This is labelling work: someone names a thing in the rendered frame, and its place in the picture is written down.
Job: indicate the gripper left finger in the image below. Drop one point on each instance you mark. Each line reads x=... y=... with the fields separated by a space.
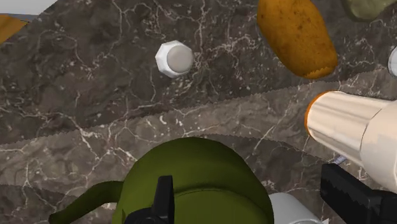
x=164 y=201

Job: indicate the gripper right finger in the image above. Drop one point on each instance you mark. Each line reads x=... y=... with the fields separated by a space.
x=350 y=195

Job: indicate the olive green kettle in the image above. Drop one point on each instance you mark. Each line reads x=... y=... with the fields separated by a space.
x=201 y=173

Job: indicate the white cylinder object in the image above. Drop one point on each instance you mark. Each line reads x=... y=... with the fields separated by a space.
x=288 y=211

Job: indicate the cream bottle with orange rim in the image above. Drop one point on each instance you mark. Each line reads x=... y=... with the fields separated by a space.
x=356 y=130

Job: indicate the white round object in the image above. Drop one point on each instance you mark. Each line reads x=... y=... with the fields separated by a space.
x=393 y=62

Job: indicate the brown potato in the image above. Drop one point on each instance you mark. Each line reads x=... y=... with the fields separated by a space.
x=294 y=34

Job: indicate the pale green rounded object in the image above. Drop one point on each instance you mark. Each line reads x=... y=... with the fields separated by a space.
x=366 y=7

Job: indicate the orange brown object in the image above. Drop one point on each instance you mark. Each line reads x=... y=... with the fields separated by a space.
x=7 y=26

